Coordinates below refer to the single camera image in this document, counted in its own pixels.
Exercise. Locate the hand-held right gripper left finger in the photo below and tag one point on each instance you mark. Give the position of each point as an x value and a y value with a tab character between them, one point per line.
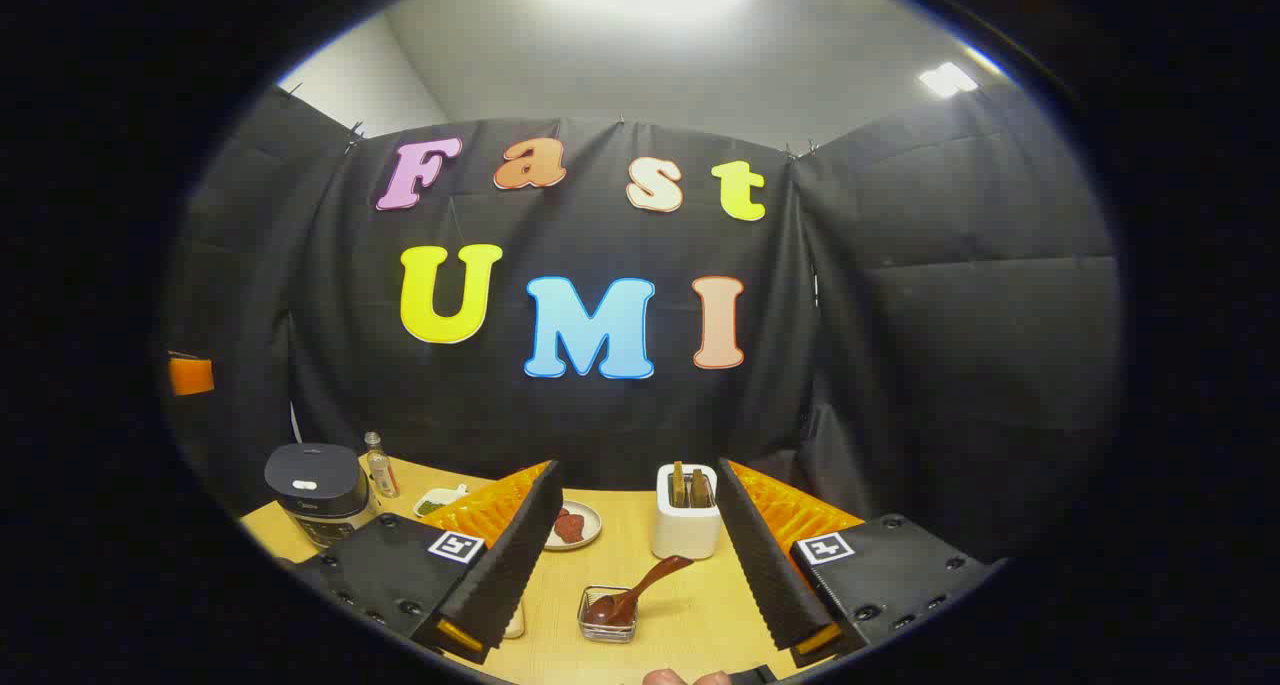
505	555

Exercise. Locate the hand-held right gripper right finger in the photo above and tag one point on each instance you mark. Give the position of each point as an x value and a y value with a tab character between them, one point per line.
765	555

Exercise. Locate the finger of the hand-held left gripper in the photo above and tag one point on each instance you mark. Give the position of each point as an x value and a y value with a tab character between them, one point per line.
190	376

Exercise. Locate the brown wooden spoon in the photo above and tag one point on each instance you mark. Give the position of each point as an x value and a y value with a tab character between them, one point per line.
640	587

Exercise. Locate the dark grey rice cooker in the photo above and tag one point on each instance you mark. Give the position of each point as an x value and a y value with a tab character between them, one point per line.
312	490

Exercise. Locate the clear plastic container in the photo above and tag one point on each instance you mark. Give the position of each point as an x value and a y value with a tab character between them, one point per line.
515	622

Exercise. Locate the white toaster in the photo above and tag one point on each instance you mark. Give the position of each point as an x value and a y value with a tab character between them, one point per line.
686	533

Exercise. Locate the white divided bean dish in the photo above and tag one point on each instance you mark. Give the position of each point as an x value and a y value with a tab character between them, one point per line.
438	503

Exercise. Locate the white round plate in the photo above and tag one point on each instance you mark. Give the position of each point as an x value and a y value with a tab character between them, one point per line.
590	520

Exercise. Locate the brown toast slice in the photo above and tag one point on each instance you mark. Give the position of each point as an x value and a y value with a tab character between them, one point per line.
701	488
679	485

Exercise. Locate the small clear bottle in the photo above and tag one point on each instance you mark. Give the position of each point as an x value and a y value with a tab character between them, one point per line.
381	470

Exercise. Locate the black backdrop cloth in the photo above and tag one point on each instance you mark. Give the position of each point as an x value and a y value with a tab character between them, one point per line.
900	365

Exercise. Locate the small ceiling light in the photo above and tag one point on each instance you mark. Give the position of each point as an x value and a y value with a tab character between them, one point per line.
946	79

